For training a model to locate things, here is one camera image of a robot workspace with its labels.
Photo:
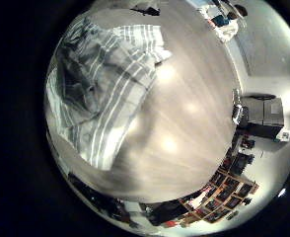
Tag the grey metal table device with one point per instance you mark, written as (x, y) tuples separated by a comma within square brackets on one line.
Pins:
[(237, 113)]

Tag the grey white striped cloth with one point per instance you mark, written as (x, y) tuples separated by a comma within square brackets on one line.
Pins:
[(112, 92)]

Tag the round ceiling light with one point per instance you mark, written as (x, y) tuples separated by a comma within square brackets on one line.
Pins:
[(281, 192)]

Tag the small white box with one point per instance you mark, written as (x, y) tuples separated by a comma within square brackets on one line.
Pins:
[(284, 135)]

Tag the black chair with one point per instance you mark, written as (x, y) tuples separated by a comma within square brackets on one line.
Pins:
[(166, 210)]

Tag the person with dark hair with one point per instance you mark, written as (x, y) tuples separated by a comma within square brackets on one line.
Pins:
[(229, 28)]

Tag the small black object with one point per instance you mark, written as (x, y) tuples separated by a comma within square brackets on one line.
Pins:
[(150, 12)]

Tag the wooden cubby shelf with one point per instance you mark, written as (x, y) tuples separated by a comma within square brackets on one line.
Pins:
[(225, 194)]

